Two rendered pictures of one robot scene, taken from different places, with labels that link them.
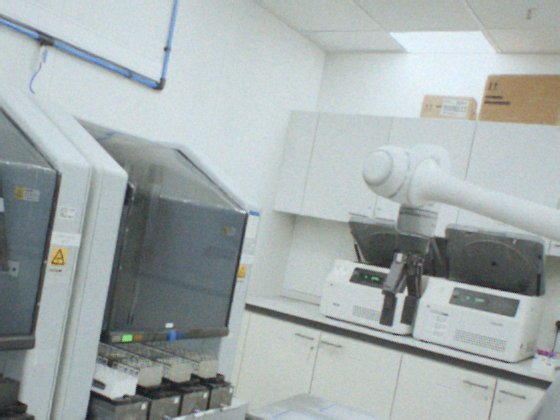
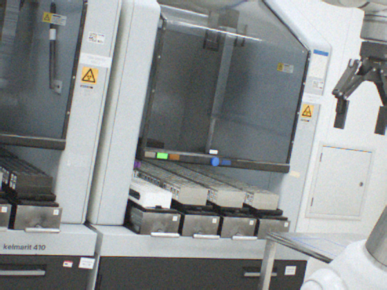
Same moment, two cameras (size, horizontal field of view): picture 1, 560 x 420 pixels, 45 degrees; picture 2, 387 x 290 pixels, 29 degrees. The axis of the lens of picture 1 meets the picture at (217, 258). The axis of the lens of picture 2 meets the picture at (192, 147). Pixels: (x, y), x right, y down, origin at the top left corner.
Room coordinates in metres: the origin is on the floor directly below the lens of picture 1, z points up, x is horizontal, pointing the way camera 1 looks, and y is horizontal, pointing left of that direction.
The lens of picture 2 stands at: (-0.23, -0.78, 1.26)
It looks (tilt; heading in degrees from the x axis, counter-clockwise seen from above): 6 degrees down; 23
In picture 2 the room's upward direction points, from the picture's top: 10 degrees clockwise
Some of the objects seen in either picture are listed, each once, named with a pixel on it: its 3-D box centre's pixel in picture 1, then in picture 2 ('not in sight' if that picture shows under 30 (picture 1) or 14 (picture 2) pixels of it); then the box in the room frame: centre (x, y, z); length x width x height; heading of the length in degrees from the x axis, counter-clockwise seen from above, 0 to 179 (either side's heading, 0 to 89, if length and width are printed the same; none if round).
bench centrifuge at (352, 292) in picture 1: (388, 274); not in sight; (4.19, -1.06, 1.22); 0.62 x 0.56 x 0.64; 144
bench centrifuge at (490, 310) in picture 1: (486, 290); not in sight; (3.86, -1.54, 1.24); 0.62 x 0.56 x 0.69; 146
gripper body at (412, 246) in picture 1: (410, 254); (373, 62); (1.58, -0.44, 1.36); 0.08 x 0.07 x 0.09; 145
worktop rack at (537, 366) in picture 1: (550, 366); not in sight; (3.46, -1.78, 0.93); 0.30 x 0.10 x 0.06; 139
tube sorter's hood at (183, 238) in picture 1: (132, 228); (196, 66); (2.25, 0.30, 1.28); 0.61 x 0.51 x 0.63; 145
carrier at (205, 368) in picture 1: (205, 368); (263, 201); (2.30, -0.03, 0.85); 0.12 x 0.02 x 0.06; 144
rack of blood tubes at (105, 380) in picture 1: (88, 376); (136, 191); (1.98, 0.31, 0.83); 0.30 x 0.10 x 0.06; 55
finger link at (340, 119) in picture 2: (388, 310); (341, 114); (1.53, -0.40, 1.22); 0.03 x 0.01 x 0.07; 55
